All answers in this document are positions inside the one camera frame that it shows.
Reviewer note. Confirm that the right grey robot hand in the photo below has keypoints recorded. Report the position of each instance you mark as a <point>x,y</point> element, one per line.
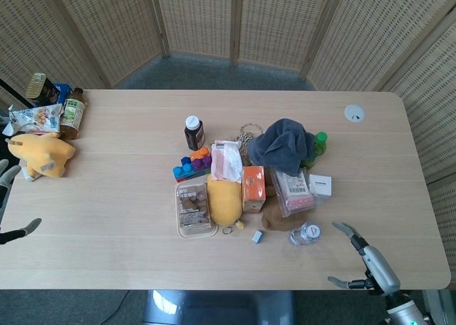
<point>381,266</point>

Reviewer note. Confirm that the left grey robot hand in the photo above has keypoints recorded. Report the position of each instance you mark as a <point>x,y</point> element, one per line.
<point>10,233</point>

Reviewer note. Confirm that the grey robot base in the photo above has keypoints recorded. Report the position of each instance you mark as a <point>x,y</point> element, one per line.
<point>217,309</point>

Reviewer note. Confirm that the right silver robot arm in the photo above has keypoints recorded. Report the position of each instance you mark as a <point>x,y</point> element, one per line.
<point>406,311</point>

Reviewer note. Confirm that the clear plastic bottle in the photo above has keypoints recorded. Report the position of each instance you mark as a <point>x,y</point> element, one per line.
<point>306,233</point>

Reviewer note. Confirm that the yellow plush animal toy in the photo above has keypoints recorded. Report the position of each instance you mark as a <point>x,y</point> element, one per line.
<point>42,154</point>

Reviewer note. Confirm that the small white box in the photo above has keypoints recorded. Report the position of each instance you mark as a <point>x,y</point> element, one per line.
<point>320,186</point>

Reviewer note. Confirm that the pink packet in clear bag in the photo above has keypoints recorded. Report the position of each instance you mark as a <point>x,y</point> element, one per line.
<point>294,193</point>

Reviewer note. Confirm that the snack bag with photo print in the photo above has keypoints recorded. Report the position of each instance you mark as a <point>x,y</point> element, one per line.
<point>35,118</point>

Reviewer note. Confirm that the small blue white eraser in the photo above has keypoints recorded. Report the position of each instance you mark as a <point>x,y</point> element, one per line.
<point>258,236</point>

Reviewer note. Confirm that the brown tea bottle green label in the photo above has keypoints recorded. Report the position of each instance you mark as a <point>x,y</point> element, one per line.
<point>73,114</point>

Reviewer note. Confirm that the green plastic bottle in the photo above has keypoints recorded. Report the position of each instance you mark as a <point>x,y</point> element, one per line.
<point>320,145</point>

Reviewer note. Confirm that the gold-topped dark tin can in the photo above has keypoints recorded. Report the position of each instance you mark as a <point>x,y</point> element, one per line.
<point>41,89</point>

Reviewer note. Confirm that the orange cardboard box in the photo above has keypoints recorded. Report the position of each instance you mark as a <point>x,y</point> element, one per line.
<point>254,189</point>

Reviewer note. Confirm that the blue cardboard box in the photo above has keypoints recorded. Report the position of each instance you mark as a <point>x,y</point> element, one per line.
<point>64,91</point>

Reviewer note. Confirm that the grey cloth towel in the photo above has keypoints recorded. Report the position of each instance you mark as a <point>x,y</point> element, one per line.
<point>278,147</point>

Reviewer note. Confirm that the yellow oval plush toy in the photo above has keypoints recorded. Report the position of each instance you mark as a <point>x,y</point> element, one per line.
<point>222,204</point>

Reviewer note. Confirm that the woven bamboo screen panel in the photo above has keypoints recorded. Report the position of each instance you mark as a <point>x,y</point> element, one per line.
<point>432,100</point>
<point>196,15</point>
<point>281,22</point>
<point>377,32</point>
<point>32,32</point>
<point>114,22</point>

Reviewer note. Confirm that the clear tray of brown capsules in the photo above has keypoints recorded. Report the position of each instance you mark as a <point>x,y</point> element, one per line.
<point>193,211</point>

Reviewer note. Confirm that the bundle of brown twine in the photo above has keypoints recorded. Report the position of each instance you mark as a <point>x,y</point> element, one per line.
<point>246,139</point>

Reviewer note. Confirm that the pink and white packet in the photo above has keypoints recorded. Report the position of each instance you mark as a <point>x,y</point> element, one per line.
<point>224,161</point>

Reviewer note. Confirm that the colourful toy building blocks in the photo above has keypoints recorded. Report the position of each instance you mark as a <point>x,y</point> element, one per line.
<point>192,166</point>

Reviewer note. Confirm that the dark pill bottle white cap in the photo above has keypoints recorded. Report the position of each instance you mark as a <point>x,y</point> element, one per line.
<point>194,134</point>

